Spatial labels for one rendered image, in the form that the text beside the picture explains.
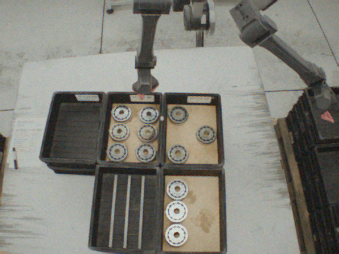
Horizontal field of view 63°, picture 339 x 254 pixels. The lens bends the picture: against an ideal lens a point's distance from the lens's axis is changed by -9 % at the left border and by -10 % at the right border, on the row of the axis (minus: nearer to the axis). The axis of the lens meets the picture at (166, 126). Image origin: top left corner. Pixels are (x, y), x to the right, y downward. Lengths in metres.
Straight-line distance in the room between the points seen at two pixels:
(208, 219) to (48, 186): 0.88
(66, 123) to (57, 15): 2.08
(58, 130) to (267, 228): 1.23
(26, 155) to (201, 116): 1.03
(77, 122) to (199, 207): 0.79
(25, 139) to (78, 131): 0.40
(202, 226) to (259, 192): 0.40
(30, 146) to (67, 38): 1.67
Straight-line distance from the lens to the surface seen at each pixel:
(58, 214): 1.67
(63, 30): 3.39
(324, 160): 2.26
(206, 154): 1.53
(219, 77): 1.93
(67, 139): 1.64
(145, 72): 1.21
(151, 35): 1.00
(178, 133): 1.56
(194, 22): 1.57
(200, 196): 1.46
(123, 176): 1.50
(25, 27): 3.62
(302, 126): 2.28
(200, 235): 1.43
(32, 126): 1.92
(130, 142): 1.56
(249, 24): 0.98
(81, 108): 1.71
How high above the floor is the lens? 2.25
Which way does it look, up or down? 64 degrees down
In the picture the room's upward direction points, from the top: 1 degrees counter-clockwise
